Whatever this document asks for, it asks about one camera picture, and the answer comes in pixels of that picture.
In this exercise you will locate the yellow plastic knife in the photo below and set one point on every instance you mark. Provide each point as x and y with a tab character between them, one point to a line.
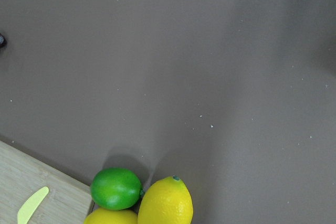
31	204

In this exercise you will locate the wooden cutting board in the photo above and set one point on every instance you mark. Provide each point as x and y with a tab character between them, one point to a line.
68	200

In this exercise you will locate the green lime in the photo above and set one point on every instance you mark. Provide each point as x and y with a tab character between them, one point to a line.
116	188

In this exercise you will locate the dark red cherries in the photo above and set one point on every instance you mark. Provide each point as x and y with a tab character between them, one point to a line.
2	41

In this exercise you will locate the yellow lemon near lime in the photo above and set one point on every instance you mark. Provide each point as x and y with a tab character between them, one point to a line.
104	216

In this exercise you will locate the yellow lemon front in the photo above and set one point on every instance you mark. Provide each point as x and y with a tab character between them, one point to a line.
166	201

